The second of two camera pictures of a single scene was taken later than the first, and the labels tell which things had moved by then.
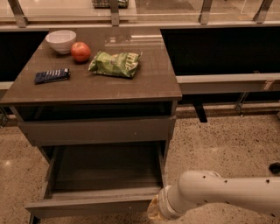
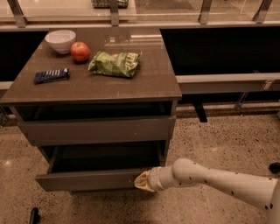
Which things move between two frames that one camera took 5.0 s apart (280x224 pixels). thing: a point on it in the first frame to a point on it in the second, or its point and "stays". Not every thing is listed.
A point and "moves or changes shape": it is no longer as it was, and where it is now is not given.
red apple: x=80 y=52 stays
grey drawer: x=95 y=178 moves or changes shape
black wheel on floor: x=275 y=168 stays
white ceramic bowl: x=61 y=40 stays
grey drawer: x=97 y=130 stays
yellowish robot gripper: x=164 y=204 to x=153 y=179
